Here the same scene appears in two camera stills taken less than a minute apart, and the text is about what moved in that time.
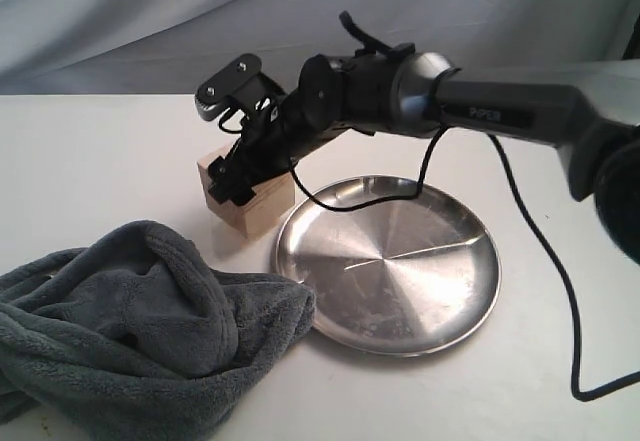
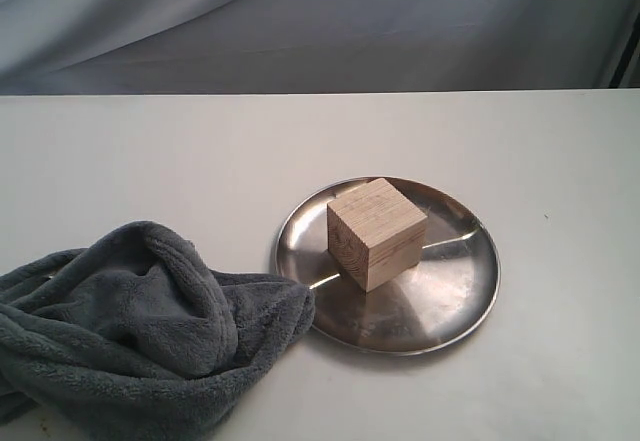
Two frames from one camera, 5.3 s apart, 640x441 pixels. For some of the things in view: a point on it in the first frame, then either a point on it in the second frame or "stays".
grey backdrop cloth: (158, 27) stays
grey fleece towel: (133, 338) stays
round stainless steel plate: (401, 277) stays
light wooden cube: (274, 199) -> (376, 233)
